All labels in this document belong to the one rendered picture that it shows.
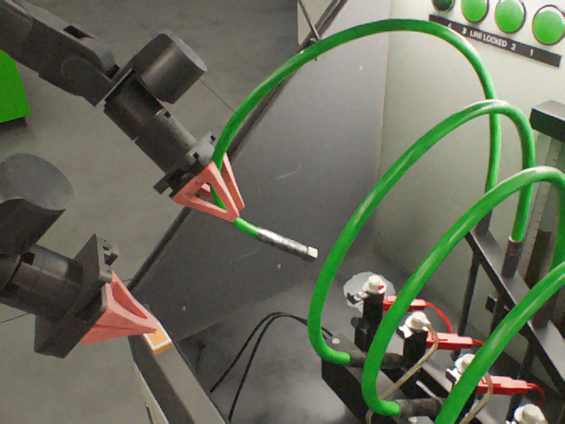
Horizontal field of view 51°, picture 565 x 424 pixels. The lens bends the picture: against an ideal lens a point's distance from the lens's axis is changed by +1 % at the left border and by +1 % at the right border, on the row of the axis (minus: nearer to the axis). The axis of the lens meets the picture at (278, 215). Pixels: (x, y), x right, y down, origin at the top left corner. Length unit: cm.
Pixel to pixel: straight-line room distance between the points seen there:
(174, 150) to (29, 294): 27
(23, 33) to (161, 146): 19
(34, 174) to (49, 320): 15
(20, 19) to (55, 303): 33
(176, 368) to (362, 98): 55
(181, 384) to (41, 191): 48
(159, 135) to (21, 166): 26
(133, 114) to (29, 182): 27
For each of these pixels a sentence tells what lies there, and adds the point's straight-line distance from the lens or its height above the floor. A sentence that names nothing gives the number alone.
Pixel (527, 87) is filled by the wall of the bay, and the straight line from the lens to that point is 88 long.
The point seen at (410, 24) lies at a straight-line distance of 70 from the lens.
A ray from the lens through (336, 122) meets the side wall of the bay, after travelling 104.
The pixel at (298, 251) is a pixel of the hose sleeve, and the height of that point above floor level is 112.
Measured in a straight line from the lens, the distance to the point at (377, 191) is 55.
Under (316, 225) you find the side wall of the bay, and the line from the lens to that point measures 113.
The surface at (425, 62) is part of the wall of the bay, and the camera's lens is 100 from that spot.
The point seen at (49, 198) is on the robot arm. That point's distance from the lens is 48.
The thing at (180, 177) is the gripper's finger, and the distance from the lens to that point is 73.
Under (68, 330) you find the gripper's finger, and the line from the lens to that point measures 55.
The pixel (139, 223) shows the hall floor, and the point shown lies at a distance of 288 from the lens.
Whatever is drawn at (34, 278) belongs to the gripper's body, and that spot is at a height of 131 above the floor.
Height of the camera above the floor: 163
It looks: 35 degrees down
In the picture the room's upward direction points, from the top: 3 degrees counter-clockwise
